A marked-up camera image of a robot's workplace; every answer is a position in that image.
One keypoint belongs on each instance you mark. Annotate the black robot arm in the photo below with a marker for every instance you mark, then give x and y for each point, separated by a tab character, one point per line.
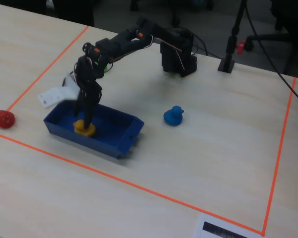
176	59

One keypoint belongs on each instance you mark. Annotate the white paper with black print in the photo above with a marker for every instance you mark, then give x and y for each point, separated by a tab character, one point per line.
200	224

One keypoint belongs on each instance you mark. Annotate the black office chair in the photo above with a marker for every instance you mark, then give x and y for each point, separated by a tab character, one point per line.
268	37

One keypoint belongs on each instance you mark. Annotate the red clamp knob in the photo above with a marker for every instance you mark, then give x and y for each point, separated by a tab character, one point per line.
241	47

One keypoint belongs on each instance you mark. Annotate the person trouser leg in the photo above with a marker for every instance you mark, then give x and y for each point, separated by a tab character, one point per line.
74	11

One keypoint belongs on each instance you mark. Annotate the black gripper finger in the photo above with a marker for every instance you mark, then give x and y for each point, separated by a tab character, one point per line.
89	109
77	105

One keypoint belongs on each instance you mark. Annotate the blue rubber duck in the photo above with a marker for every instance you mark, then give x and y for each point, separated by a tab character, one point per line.
172	117

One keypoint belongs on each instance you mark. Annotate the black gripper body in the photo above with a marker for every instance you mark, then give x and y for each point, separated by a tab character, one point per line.
89	92

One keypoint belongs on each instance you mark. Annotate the orange tape strip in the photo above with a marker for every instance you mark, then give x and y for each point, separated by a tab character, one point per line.
48	68
129	183
279	153

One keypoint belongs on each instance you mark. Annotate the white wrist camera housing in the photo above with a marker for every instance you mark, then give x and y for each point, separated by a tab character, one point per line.
54	96

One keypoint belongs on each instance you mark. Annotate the yellow rubber duck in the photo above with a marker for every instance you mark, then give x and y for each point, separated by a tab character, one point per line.
90	132

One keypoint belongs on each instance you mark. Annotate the blue plastic box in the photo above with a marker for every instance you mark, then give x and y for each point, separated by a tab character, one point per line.
109	129

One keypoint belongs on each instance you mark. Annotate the black stand with base plate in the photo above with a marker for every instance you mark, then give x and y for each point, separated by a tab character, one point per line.
226	65

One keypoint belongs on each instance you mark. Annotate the green rubber duck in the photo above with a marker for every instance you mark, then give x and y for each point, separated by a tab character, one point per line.
107	68

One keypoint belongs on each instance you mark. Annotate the red rubber duck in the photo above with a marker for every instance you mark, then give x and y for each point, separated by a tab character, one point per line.
4	119

